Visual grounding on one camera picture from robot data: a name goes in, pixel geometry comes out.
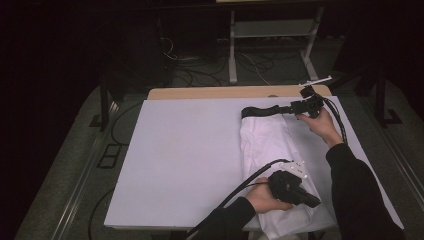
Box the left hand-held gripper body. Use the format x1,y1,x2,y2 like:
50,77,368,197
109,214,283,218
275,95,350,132
268,160,308,204

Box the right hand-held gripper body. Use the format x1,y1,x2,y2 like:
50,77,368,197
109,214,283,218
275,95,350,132
289,75,333,119

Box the white shorts with black waistband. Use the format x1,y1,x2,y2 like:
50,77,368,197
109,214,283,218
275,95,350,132
239,104,338,240

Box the person's left hand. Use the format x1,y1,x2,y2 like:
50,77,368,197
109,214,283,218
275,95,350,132
244,176,294,214

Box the person's right hand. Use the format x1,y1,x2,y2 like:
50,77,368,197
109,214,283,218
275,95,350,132
295,108,344,149

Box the black metal stand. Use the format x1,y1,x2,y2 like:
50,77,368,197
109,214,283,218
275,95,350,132
333,66,403,128
89,74,126,132

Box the white board mat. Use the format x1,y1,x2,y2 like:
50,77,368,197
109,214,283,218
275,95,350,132
103,95,405,232

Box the black floor outlet plate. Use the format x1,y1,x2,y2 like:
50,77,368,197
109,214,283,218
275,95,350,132
97,143,123,169

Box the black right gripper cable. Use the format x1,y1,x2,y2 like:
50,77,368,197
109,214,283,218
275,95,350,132
313,93,349,145

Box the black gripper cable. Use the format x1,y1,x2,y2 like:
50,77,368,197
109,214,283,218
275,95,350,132
184,158,294,240
313,93,349,145

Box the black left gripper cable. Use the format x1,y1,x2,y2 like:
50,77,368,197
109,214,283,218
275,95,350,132
184,158,294,240

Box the white floor cable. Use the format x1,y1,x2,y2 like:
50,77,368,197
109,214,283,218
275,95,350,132
238,52,272,86

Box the white metal stand frame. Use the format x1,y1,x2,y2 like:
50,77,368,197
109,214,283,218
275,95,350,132
228,6,325,85

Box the bundle of black floor cables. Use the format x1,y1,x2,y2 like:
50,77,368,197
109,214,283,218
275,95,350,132
171,54,232,88

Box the black floor cable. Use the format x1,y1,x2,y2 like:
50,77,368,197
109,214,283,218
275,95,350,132
110,101,144,147

